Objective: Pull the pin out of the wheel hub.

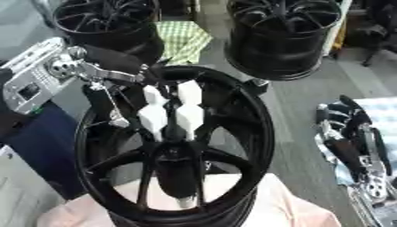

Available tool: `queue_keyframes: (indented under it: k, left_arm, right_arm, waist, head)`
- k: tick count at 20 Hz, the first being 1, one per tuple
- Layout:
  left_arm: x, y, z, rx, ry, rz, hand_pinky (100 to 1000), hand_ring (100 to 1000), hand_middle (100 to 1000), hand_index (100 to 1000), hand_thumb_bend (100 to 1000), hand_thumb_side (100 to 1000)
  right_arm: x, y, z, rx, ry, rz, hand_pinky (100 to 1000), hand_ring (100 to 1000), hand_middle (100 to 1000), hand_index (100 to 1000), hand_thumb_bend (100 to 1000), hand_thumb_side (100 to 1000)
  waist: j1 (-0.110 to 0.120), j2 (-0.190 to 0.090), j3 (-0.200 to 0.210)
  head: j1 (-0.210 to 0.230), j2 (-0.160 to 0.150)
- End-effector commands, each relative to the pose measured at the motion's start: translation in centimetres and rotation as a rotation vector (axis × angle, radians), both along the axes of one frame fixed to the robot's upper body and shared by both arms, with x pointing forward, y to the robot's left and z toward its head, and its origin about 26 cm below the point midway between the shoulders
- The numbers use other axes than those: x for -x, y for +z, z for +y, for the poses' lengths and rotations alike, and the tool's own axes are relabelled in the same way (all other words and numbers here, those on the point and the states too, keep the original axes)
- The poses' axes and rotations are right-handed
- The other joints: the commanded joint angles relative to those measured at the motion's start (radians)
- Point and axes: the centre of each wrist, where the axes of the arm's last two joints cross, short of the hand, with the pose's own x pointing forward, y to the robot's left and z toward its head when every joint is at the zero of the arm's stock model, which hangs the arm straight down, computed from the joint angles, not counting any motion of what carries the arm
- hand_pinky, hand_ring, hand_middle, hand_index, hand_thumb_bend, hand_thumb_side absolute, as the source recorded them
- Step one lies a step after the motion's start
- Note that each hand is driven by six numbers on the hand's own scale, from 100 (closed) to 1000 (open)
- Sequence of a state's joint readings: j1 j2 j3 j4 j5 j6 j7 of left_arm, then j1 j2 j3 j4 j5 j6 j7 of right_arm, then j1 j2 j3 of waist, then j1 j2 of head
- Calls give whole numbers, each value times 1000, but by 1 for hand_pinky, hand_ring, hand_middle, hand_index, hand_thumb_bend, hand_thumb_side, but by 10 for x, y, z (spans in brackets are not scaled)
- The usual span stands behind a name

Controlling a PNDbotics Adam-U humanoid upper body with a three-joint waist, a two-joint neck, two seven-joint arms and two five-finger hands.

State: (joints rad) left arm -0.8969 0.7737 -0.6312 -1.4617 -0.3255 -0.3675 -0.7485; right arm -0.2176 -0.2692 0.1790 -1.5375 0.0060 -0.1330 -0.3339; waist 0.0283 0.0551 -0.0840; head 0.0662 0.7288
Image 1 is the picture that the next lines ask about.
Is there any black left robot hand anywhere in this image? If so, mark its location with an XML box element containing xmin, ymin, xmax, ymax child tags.
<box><xmin>75</xmin><ymin>43</ymin><xmax>175</xmax><ymax>129</ymax></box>

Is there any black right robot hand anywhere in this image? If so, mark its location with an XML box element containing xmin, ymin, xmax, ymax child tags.
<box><xmin>313</xmin><ymin>94</ymin><xmax>394</xmax><ymax>184</ymax></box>

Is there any black wheel rim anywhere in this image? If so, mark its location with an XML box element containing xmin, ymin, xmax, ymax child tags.
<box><xmin>50</xmin><ymin>0</ymin><xmax>167</xmax><ymax>65</ymax></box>
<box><xmin>223</xmin><ymin>0</ymin><xmax>345</xmax><ymax>82</ymax></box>

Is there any white pin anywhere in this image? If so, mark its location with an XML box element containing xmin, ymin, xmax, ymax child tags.
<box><xmin>136</xmin><ymin>84</ymin><xmax>173</xmax><ymax>143</ymax></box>

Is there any large black spoked wheel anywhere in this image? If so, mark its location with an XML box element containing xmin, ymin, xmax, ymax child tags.
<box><xmin>73</xmin><ymin>65</ymin><xmax>278</xmax><ymax>227</ymax></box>

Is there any black office chair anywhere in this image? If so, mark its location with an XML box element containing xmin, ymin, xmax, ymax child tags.
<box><xmin>344</xmin><ymin>0</ymin><xmax>397</xmax><ymax>67</ymax></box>

